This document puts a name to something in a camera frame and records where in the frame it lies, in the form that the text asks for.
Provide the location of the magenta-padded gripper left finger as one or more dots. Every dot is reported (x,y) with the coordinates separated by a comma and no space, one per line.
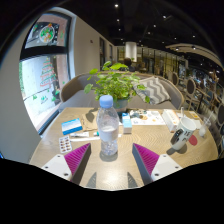
(77,159)

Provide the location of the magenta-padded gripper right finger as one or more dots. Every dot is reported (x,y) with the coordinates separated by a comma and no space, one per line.
(146,160)

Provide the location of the clear plastic water bottle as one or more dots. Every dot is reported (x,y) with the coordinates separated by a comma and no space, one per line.
(108,128)

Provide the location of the sticker sheet with red dots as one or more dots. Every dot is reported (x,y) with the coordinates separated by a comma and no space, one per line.
(65,144)

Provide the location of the white tube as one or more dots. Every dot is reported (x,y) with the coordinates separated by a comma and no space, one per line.
(82,134)

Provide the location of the blue and white card box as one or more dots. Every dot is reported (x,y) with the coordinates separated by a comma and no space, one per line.
(71,126)

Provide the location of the small light blue box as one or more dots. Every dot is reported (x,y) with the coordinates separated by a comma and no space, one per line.
(126,123)

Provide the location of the printed paper menu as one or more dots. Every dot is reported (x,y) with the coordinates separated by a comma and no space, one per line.
(147,117)

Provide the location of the white mug with black print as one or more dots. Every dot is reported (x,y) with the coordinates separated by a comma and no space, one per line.
(182,133)

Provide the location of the white rectangular box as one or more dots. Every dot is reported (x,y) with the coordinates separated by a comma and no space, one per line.
(170,119)

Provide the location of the flat round red coaster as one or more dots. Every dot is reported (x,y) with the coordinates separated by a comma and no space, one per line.
(193,140)

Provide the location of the grey curved sofa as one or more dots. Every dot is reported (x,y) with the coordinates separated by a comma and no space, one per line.
(80,93)

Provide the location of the clear drinking glass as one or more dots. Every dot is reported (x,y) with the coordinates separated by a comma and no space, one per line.
(204,126)

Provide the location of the grey zigzag cushion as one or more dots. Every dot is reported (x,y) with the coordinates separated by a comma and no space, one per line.
(154,90)

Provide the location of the green potted plant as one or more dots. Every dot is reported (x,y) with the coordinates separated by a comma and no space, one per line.
(115,83)

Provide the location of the group of dining chairs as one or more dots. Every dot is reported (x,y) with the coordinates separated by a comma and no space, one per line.
(200,90)

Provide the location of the window with festive stickers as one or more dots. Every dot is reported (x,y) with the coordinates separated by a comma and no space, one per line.
(45,66)

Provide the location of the group of ceiling lights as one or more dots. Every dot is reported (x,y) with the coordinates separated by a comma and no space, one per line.
(156,23)

